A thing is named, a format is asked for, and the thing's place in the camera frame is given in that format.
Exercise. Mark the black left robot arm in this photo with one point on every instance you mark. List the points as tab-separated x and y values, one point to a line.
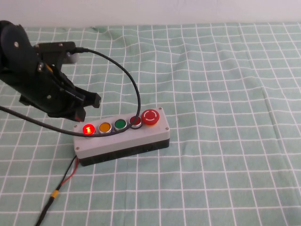
16	58

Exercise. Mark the grey black button box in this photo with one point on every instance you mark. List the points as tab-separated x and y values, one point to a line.
131	139

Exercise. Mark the dark red push button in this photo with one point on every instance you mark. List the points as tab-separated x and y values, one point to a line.
137	122

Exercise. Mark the red mushroom emergency stop button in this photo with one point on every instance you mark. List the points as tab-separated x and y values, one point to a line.
150	116

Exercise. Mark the green white grid tablecloth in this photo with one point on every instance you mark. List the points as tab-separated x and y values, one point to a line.
211	94

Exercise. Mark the lit red indicator button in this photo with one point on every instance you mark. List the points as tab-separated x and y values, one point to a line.
88	129

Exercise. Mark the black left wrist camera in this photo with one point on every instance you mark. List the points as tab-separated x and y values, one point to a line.
56	47

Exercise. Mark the yellow push button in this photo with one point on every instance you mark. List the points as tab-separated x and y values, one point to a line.
105	127

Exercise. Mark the green push button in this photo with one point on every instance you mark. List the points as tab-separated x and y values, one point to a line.
120	124

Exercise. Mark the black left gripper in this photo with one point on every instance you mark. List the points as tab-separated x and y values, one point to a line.
51	94

